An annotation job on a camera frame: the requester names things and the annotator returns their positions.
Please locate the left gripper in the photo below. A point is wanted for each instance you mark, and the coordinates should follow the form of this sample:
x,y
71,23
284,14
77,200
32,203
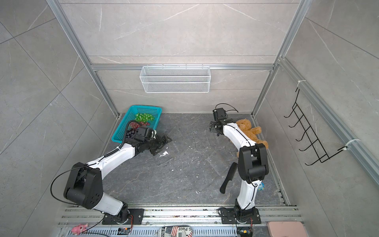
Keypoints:
x,y
161,143

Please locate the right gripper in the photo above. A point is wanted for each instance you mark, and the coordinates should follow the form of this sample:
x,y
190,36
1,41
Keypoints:
x,y
212,127

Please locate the red grape bunch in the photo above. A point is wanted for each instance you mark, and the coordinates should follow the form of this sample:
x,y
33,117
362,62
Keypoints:
x,y
134,125

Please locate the teal plastic basket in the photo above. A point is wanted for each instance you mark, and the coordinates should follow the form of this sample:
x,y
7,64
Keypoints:
x,y
130,117

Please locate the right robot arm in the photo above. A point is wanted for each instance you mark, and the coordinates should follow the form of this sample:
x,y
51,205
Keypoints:
x,y
252,167

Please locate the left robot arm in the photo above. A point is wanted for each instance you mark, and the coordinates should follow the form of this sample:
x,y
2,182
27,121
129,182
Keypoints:
x,y
84,186

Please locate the brown teddy bear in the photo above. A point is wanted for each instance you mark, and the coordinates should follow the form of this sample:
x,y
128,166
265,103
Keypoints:
x,y
251,132

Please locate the green grape bunch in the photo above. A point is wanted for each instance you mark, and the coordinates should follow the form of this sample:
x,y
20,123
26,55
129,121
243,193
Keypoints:
x,y
144,118

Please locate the black knife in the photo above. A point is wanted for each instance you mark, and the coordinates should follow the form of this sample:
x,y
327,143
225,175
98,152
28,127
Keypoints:
x,y
229,177

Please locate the blue owl toy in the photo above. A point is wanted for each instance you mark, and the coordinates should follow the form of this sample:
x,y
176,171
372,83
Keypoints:
x,y
261,186

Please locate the pink pig toy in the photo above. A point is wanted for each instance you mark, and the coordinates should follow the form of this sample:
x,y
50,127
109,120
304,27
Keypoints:
x,y
79,229

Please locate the pink pad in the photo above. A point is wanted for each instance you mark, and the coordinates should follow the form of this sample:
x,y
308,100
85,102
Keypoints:
x,y
286,229

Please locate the white wire mesh shelf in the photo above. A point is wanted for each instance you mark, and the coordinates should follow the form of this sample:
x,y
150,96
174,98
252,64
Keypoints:
x,y
176,79

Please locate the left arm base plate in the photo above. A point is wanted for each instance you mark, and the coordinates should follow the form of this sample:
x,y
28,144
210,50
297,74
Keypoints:
x,y
126,216

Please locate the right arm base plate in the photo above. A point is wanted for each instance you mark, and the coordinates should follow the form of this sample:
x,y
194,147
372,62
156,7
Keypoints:
x,y
238,216

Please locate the black wire hook rack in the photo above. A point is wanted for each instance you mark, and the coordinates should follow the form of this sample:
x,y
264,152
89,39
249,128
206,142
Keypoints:
x,y
309,134

